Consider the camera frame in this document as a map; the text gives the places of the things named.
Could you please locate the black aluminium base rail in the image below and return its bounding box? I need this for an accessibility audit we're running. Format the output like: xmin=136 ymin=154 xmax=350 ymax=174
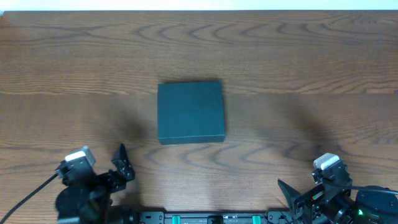
xmin=137 ymin=210 xmax=294 ymax=224

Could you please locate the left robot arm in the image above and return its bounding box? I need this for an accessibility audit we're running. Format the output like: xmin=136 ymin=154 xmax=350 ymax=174
xmin=55 ymin=144 xmax=139 ymax=223

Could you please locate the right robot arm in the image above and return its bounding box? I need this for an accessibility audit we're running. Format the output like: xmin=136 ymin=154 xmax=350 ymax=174
xmin=277 ymin=160 xmax=397 ymax=224

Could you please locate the black gift box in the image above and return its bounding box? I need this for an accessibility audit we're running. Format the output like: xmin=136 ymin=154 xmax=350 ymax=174
xmin=157 ymin=80 xmax=226 ymax=145

